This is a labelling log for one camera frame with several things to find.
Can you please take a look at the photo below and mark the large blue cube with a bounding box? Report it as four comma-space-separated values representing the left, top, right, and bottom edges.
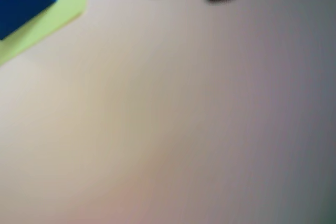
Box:
0, 0, 65, 41

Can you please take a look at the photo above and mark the green paper square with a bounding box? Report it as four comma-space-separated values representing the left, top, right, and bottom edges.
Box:
0, 0, 94, 66

